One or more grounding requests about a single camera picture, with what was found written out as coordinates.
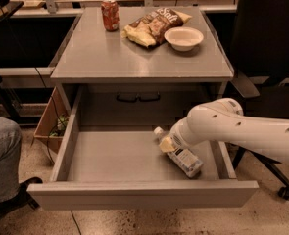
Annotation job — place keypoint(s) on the black drawer handle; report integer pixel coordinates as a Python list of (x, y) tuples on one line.
[(133, 97)]

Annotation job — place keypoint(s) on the red soda can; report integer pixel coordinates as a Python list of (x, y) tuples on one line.
[(110, 13)]

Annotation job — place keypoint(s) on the blue plastic water bottle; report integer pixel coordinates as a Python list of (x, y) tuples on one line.
[(189, 163)]

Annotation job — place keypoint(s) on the person leg in jeans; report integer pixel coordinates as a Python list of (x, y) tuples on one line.
[(10, 151)]

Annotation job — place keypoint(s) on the white paper bowl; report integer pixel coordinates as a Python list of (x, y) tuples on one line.
[(183, 38)]

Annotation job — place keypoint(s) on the brown chip bag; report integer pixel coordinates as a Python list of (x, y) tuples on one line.
[(149, 30)]

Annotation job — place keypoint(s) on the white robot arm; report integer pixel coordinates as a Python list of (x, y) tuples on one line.
[(223, 120)]

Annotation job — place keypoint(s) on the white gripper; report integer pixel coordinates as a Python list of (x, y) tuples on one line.
[(177, 140)]

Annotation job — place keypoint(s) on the black shoe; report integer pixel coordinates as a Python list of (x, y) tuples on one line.
[(21, 199)]

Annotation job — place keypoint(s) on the black office chair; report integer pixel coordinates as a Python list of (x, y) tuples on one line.
[(259, 52)]

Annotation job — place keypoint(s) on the grey open drawer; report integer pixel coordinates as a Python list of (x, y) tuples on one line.
[(109, 159)]

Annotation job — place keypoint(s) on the grey cabinet counter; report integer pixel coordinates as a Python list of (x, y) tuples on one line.
[(94, 55)]

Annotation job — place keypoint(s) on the cardboard box with items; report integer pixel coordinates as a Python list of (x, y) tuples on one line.
[(54, 109)]

